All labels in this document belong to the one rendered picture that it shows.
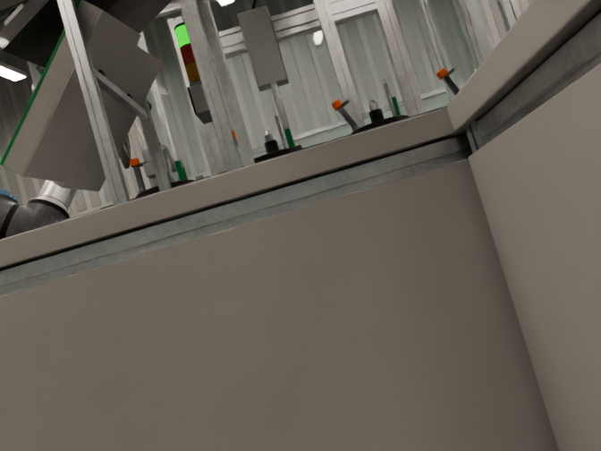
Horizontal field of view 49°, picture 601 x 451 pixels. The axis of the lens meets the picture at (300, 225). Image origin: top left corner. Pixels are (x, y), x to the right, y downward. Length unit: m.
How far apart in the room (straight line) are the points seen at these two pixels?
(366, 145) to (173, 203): 0.22
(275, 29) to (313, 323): 2.05
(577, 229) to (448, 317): 0.26
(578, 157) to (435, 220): 0.29
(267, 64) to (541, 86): 2.10
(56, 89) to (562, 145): 0.79
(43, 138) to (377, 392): 0.64
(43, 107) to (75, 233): 0.36
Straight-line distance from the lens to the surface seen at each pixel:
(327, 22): 2.39
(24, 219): 1.83
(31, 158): 1.08
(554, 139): 0.49
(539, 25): 0.46
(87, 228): 0.75
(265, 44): 2.58
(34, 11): 1.13
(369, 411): 0.73
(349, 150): 0.72
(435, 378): 0.73
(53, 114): 1.07
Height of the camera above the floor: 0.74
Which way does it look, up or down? 3 degrees up
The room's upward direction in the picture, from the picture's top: 16 degrees counter-clockwise
